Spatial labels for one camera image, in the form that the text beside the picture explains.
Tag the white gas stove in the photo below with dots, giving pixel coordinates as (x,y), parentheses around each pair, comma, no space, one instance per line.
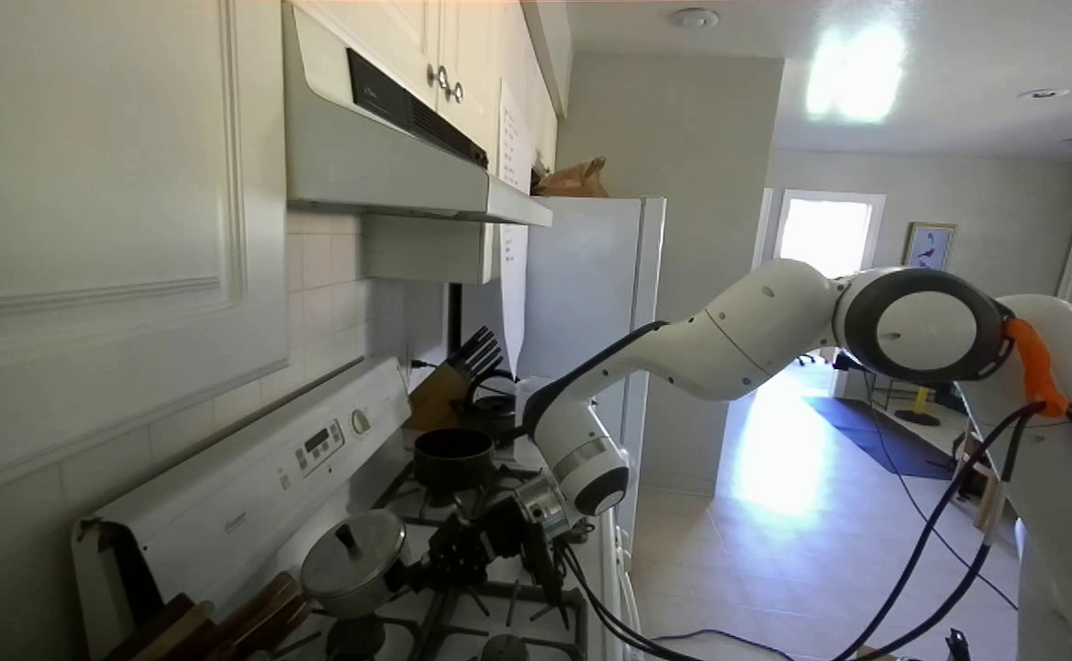
(228,499)

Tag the small ceiling detector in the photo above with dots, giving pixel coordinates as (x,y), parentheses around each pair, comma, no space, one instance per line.
(1045,94)

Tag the bright doorway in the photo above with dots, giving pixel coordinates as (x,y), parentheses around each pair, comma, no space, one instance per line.
(833,232)

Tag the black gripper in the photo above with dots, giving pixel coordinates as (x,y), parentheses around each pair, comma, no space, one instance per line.
(522,533)

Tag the white boxy wall unit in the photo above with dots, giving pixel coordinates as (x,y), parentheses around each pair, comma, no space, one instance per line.
(426,252)

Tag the brown block with black utensils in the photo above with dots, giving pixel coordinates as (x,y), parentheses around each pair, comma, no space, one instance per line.
(438,396)

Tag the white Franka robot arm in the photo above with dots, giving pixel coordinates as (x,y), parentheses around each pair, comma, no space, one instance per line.
(759,333)

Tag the round ceiling light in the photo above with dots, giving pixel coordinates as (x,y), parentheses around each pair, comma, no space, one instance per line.
(697,16)

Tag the framed wall picture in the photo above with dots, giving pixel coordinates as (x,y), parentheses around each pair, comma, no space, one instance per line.
(932,245)

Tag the silver pot lid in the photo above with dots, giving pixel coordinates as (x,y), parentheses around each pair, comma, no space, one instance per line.
(375,554)

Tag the small black floor object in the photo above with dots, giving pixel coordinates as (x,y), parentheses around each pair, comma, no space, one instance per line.
(957,648)

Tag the brown cardboard box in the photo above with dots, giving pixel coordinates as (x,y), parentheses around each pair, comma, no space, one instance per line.
(874,652)

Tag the wooden knife block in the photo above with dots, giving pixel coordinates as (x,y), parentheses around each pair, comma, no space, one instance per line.
(191,628)

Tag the wooden stool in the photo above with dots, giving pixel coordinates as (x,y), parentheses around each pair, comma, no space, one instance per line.
(983,483)

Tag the yellow floor object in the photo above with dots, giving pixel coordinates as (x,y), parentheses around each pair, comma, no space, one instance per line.
(923,400)

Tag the white upper cabinet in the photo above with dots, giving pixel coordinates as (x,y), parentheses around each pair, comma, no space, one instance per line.
(487,61)
(84,147)

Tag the brown basket on refrigerator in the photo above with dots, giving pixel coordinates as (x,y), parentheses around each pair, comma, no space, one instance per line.
(574,182)

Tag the blue rug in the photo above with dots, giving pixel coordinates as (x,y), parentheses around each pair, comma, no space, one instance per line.
(878,433)

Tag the white refrigerator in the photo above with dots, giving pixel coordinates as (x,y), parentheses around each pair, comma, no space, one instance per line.
(587,279)

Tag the white range hood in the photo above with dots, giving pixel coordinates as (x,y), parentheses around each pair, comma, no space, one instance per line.
(355,159)

